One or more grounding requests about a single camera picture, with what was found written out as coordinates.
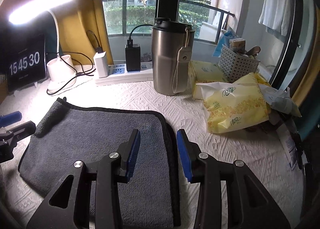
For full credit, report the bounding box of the white power strip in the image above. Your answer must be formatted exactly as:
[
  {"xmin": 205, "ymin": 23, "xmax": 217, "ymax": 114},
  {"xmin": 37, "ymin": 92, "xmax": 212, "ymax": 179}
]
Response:
[{"xmin": 94, "ymin": 62, "xmax": 153, "ymax": 85}]

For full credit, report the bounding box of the white hanging shirt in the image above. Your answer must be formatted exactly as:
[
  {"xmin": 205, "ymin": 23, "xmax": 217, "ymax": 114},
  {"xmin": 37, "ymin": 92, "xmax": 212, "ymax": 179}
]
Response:
[{"xmin": 258, "ymin": 0, "xmax": 291, "ymax": 36}]

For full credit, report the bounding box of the black lamp cable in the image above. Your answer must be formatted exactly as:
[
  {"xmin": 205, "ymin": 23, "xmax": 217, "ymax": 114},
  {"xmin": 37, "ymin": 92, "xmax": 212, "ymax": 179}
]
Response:
[{"xmin": 46, "ymin": 30, "xmax": 103, "ymax": 96}]

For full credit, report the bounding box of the stainless steel tumbler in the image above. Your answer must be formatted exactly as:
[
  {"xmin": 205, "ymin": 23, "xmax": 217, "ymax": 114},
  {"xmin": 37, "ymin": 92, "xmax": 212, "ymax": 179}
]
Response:
[{"xmin": 151, "ymin": 18, "xmax": 195, "ymax": 96}]

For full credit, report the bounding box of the blue plastic bag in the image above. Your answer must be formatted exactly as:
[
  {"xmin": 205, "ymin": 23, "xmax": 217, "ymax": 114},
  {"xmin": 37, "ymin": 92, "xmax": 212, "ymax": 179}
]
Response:
[{"xmin": 213, "ymin": 27, "xmax": 239, "ymax": 57}]

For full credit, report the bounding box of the black power bank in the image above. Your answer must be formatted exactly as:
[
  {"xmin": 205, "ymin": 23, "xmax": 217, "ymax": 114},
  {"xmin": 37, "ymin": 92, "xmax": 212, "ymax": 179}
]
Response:
[{"xmin": 125, "ymin": 38, "xmax": 140, "ymax": 72}]

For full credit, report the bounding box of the white textured tablecloth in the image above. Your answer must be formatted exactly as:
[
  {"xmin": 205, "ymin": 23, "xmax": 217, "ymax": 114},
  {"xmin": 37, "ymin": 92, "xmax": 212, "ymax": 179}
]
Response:
[{"xmin": 0, "ymin": 78, "xmax": 304, "ymax": 229}]

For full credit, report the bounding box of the tablet showing clock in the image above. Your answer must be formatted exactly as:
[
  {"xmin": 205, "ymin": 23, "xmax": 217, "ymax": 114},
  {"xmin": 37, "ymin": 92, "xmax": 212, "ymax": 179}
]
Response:
[{"xmin": 6, "ymin": 34, "xmax": 47, "ymax": 93}]

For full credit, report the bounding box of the white perforated basket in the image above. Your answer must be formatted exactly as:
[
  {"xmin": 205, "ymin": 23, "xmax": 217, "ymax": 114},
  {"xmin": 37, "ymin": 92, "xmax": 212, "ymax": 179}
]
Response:
[{"xmin": 218, "ymin": 45, "xmax": 260, "ymax": 83}]

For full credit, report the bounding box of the white tube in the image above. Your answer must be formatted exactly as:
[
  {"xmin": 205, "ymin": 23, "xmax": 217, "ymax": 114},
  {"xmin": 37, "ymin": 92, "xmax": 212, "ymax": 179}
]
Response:
[{"xmin": 277, "ymin": 126, "xmax": 303, "ymax": 170}]

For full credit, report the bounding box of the white desk lamp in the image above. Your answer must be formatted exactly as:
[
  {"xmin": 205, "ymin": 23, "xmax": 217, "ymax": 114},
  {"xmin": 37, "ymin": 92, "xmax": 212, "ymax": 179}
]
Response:
[{"xmin": 5, "ymin": 0, "xmax": 76, "ymax": 93}]

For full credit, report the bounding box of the yellow curtain left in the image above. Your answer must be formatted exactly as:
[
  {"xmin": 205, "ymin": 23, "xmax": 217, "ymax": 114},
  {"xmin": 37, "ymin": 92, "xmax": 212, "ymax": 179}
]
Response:
[{"xmin": 53, "ymin": 0, "xmax": 113, "ymax": 64}]

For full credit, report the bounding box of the purple and grey towel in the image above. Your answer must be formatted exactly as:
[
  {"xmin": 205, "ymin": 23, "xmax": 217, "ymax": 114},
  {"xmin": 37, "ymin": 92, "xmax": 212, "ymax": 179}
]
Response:
[{"xmin": 18, "ymin": 98, "xmax": 181, "ymax": 228}]

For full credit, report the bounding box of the white charger plug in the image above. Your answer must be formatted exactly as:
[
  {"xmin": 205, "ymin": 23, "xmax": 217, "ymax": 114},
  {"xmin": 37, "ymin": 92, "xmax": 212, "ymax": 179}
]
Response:
[{"xmin": 93, "ymin": 51, "xmax": 108, "ymax": 78}]

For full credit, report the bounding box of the yellow tissue pack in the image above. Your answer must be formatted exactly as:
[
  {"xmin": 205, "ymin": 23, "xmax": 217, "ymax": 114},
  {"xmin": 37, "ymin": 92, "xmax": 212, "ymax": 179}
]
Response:
[{"xmin": 197, "ymin": 72, "xmax": 269, "ymax": 134}]

